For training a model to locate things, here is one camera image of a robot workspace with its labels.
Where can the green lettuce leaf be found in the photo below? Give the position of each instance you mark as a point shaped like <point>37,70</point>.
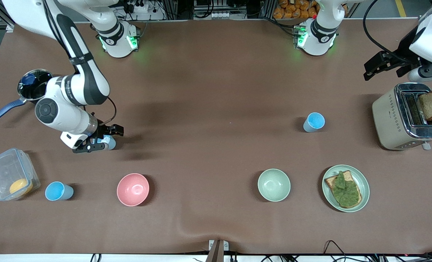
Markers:
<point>345,191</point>

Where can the beige and chrome toaster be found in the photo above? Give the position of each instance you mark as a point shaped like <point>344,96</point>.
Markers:
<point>390,120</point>

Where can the pink bowl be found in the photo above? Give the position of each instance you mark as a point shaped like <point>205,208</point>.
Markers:
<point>133,189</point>

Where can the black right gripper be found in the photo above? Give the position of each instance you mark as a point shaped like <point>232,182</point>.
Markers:
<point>102,130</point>

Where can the grey metal bracket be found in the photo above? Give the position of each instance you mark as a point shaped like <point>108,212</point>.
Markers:
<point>217,251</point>

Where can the light blue plastic cup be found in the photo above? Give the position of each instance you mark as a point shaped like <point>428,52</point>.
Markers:
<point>314,122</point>
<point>57,191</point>
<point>111,143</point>

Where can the round yellow food piece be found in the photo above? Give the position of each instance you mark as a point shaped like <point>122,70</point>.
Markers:
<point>21,186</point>

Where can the pale green bowl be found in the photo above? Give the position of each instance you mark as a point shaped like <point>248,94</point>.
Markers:
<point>274,185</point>

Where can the brown bread slice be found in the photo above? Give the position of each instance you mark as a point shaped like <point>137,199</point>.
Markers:
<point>431,105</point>

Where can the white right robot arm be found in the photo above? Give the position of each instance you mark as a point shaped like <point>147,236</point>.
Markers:
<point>88,83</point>

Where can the glass lid with blue knob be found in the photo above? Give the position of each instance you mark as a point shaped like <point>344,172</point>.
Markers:
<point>35,82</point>

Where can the bag of orange buns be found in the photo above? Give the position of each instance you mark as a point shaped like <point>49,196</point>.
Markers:
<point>292,9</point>

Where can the clear plastic food container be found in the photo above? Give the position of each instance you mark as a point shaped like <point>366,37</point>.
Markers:
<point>4,171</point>

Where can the toast slice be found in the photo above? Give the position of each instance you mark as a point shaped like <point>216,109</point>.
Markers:
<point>331,181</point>

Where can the pale green plate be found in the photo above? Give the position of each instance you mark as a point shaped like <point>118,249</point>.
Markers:
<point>363,185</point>

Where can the brown table cover sheet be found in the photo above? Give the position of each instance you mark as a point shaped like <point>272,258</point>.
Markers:
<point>201,91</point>

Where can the white power strip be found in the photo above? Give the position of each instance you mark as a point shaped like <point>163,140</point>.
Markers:
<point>139,7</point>

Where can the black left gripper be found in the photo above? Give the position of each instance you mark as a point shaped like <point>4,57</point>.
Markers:
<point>402,51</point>

